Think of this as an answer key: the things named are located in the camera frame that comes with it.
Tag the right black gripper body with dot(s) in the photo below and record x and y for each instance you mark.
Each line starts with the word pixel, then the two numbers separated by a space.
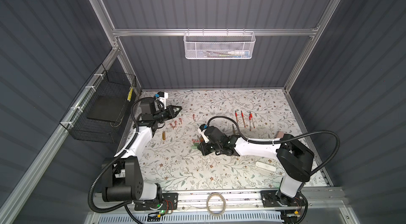
pixel 207 144

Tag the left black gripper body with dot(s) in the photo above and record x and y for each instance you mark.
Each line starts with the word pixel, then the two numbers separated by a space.
pixel 165 113

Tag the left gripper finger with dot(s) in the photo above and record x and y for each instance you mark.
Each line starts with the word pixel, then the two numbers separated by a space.
pixel 175 109
pixel 172 114

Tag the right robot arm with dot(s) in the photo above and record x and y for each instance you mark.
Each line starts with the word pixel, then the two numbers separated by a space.
pixel 295 157

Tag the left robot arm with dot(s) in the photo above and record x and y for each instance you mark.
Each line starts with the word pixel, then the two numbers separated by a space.
pixel 121 176

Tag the floral table mat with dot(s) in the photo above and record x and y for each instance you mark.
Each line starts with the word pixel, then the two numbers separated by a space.
pixel 175 166

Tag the roll of clear tape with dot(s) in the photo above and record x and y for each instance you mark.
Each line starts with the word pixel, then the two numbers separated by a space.
pixel 216 204

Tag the white rectangular eraser box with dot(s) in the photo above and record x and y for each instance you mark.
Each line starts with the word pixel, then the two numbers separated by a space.
pixel 265 167

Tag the pink pencil case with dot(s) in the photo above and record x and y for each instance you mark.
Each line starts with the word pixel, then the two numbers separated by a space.
pixel 280 134

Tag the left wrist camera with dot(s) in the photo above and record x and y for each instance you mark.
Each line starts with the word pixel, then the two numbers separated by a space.
pixel 162 97

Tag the black wire basket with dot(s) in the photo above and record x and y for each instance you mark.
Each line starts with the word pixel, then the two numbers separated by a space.
pixel 102 110

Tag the white wire mesh basket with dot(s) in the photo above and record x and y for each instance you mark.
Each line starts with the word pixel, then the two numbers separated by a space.
pixel 219 45

